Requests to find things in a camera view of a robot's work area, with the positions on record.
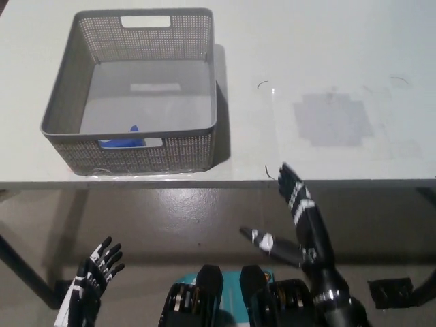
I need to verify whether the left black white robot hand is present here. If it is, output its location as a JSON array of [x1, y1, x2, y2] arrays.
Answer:
[[54, 236, 125, 327]]

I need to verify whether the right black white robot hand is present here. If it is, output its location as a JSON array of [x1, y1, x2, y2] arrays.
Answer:
[[240, 163, 349, 301]]

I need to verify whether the black table foot plate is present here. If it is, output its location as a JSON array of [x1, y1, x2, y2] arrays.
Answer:
[[367, 277, 415, 309]]

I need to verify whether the gray perforated plastic basket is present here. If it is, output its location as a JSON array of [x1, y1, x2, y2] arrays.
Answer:
[[40, 7, 219, 176]]

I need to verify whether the dark metal table leg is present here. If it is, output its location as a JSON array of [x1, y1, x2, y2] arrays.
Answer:
[[0, 234, 57, 309], [411, 268, 436, 301]]

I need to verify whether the gray square tape patch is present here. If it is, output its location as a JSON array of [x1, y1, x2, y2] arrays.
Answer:
[[293, 91, 375, 148]]

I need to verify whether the blue chess rook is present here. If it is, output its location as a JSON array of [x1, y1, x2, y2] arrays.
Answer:
[[98, 124, 147, 150]]

